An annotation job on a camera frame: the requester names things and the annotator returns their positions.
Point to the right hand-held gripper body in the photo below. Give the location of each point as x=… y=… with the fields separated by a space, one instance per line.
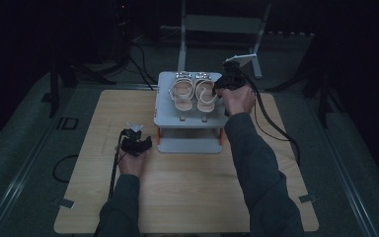
x=233 y=77

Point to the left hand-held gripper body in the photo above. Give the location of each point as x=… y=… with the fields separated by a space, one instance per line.
x=133 y=141

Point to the grey two-tier shoe rack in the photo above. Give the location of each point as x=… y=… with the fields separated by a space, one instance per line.
x=190 y=123

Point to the person's right hand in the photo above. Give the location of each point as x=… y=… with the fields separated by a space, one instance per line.
x=238 y=100

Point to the person's left hand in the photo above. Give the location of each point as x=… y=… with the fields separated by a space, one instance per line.
x=131 y=164

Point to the white metal stand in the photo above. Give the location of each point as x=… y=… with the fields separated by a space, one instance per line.
x=222 y=24

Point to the black metal stand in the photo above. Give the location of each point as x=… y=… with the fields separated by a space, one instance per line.
x=79 y=65
x=316 y=75

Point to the grey tape strip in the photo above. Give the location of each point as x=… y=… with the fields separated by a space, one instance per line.
x=308 y=198
x=67 y=203

